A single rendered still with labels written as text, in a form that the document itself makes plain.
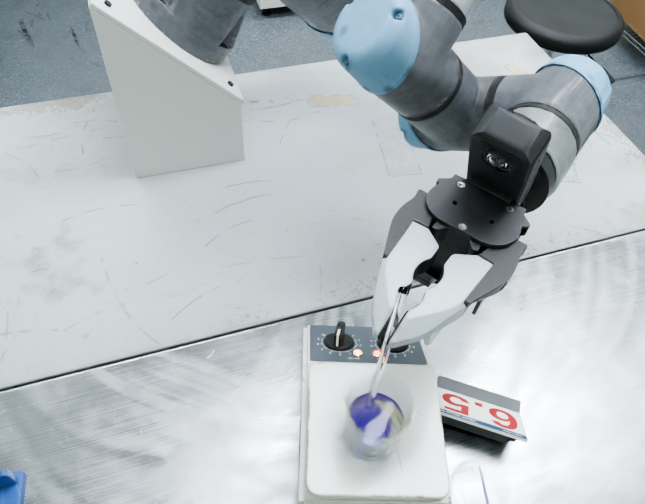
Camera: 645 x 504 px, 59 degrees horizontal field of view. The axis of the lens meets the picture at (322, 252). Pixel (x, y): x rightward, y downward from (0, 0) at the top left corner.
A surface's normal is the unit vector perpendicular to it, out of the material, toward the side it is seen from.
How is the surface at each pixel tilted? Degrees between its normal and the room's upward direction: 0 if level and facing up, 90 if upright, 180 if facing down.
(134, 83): 90
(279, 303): 0
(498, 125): 29
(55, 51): 0
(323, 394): 0
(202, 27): 76
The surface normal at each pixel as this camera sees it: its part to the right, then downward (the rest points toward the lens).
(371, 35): -0.62, -0.22
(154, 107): 0.30, 0.76
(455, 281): 0.05, -0.61
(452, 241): -0.59, 0.63
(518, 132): -0.21, -0.23
